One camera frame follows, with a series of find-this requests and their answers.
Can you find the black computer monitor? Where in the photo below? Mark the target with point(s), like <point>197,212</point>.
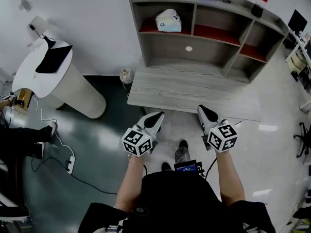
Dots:
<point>297,22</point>

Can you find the cola bottle with red label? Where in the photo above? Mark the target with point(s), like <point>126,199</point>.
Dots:
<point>257,10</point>

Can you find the white plastic tissues pack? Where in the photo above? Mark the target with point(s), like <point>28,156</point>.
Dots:
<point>168,21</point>

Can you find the black cloth pad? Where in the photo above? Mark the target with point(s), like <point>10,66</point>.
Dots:
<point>52,59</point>

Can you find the person's camouflage trouser leg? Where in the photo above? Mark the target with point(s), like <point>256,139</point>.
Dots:
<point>182,155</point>

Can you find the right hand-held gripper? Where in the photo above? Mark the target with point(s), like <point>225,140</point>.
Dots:
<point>222,138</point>

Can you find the person's black shoe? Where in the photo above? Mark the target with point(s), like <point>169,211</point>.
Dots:
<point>165,166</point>
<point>183,144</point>

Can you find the white shade table lamp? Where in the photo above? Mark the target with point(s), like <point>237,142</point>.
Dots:
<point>39,24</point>

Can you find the person's black shirt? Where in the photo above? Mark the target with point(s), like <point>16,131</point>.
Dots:
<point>177,203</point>

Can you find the white wall socket box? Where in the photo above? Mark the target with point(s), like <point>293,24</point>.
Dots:
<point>25,5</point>

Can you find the black pen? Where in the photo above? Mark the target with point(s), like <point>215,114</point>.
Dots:
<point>223,0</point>

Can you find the white office table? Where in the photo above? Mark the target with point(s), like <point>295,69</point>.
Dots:
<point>297,50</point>

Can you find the white round pedestal table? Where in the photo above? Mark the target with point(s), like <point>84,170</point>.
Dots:
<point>82,93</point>

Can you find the person's left forearm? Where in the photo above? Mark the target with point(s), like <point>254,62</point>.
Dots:
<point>130,186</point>

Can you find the person's right forearm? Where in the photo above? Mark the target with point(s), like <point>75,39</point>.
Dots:
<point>229,178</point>

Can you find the black device with blue screen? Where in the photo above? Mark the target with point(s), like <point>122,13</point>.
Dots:
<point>186,166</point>

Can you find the grey wooden shelf unit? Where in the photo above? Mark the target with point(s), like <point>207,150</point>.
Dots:
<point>170,50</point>

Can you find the black office chair base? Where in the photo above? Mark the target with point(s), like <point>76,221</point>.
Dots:
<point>303,139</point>

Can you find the white round sticker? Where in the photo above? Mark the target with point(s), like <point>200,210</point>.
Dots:
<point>188,48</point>

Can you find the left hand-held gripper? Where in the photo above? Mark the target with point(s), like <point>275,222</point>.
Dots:
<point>136,142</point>

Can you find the white power strip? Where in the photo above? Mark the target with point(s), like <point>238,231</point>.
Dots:
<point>71,165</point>

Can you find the brown wooden box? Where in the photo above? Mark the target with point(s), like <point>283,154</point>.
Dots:
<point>24,99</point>

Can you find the grey desk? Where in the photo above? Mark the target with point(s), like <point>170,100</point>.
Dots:
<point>182,91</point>

